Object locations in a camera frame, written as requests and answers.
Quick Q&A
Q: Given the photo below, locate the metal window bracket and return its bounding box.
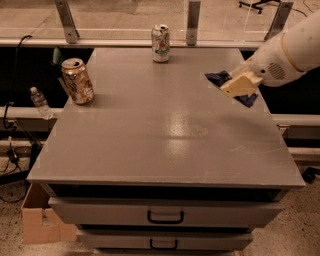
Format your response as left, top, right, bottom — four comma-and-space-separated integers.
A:
264, 1, 293, 41
186, 0, 201, 46
54, 0, 80, 44

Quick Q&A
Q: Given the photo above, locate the black office chair base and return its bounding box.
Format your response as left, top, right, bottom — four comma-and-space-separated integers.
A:
238, 0, 281, 14

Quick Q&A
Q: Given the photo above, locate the green white 7up can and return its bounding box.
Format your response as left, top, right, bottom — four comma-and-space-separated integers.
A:
151, 24, 170, 63

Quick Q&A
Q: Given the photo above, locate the grey top drawer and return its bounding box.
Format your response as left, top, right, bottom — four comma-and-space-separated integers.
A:
49, 197, 281, 228

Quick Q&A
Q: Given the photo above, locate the blue rxbar blueberry wrapper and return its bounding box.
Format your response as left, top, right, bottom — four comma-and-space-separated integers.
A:
205, 71, 258, 108

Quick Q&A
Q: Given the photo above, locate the middle metal window bracket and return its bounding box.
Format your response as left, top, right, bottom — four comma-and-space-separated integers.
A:
186, 0, 201, 46

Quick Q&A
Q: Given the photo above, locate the grey drawer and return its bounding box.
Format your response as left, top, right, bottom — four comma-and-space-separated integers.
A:
77, 230, 253, 251
49, 197, 281, 228

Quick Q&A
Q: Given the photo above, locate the brown cardboard box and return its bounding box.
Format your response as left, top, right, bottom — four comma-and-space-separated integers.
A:
21, 184, 77, 245

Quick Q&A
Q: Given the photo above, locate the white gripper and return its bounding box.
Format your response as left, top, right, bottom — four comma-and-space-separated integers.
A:
221, 33, 305, 97

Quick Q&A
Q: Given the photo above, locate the black cable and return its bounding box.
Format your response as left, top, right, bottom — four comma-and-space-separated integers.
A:
0, 35, 44, 204

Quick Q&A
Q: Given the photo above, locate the left metal window bracket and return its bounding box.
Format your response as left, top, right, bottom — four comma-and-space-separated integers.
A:
54, 0, 80, 44

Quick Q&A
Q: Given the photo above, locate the grey middle drawer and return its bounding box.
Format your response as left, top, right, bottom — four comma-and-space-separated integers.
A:
77, 230, 253, 251

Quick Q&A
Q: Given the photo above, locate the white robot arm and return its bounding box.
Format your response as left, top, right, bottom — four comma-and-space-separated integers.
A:
221, 10, 320, 97

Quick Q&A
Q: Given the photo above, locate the clear plastic water bottle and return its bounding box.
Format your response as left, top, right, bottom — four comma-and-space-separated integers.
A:
30, 87, 53, 120

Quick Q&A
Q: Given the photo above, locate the right metal window bracket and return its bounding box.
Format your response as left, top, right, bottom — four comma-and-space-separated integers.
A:
264, 1, 293, 41

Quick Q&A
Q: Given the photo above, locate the gold white soda can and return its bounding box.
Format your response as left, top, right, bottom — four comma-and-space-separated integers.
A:
61, 58, 94, 104

